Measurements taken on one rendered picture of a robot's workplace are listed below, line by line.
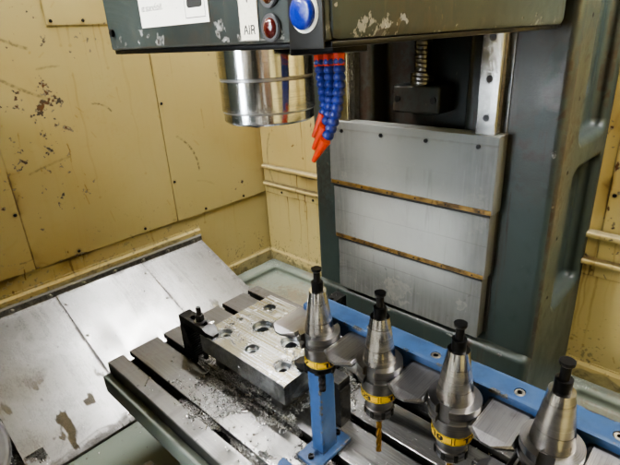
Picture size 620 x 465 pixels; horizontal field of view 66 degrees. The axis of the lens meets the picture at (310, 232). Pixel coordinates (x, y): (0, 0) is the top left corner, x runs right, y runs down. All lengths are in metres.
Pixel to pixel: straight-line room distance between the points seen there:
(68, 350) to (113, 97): 0.85
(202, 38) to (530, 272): 0.88
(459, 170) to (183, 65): 1.18
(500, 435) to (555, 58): 0.73
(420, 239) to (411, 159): 0.21
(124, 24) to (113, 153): 1.07
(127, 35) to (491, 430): 0.70
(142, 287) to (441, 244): 1.11
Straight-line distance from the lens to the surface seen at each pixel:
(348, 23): 0.49
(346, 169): 1.32
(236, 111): 0.79
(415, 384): 0.65
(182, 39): 0.66
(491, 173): 1.11
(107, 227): 1.86
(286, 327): 0.75
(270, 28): 0.52
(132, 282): 1.88
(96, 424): 1.56
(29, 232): 1.77
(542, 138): 1.10
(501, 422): 0.62
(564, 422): 0.56
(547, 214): 1.14
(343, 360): 0.68
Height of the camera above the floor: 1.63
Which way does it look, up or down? 23 degrees down
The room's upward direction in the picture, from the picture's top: 3 degrees counter-clockwise
